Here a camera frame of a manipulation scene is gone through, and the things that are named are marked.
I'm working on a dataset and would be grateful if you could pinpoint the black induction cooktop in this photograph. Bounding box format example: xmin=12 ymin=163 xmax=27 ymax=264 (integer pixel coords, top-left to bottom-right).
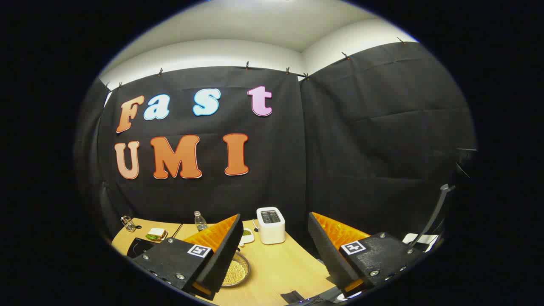
xmin=127 ymin=238 xmax=156 ymax=258

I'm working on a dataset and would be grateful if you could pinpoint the white toaster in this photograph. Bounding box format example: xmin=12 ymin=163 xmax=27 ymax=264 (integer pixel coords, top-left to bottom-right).
xmin=256 ymin=207 xmax=286 ymax=245

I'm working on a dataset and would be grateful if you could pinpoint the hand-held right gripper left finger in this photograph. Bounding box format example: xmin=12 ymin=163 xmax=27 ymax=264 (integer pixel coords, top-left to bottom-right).
xmin=133 ymin=214 xmax=244 ymax=300

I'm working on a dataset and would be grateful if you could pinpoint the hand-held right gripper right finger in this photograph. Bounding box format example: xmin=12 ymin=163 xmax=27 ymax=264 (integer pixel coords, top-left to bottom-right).
xmin=308 ymin=212 xmax=426 ymax=299

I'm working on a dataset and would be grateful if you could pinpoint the steel pot with soybeans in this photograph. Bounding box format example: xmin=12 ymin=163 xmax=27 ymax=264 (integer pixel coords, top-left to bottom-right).
xmin=221 ymin=250 xmax=251 ymax=288

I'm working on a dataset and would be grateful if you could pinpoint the black backdrop cloth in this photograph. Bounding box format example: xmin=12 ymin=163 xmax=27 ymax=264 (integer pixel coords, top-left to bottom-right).
xmin=74 ymin=41 xmax=477 ymax=256

